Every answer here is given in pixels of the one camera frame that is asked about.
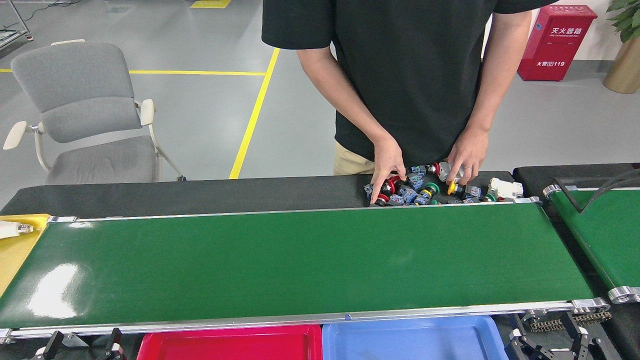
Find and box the red fire extinguisher box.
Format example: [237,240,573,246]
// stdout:
[517,5,598,82]

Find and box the white light bulb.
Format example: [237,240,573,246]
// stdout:
[0,220,35,240]

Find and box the yellow plastic tray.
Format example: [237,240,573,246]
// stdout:
[0,213,52,298]

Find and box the short green conveyor belt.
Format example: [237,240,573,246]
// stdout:
[543,184,640,304]

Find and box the white circuit breaker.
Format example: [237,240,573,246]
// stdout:
[486,177,525,202]

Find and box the black triangular bracket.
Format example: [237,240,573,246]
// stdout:
[554,176,640,215]

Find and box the person's left hand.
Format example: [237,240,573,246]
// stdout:
[446,127,491,187]

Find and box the grey padded chair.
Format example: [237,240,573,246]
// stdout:
[2,39,187,185]

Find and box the long green conveyor belt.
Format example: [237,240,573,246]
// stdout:
[0,196,612,346]

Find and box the red plastic tray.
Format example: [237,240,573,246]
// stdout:
[137,325,323,360]

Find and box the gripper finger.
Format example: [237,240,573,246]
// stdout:
[564,312,607,360]
[505,327,546,360]
[95,327,126,360]
[31,330,66,360]

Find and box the potted plant in brass pot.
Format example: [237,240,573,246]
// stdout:
[602,0,640,95]

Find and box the person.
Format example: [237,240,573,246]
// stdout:
[261,0,558,205]

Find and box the black drive chain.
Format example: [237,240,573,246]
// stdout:
[529,310,613,333]

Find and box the blue plastic tray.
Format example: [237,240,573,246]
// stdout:
[322,315,510,360]

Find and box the black cable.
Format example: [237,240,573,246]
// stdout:
[582,169,640,213]

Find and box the person's right hand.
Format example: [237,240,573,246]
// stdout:
[370,137,407,205]

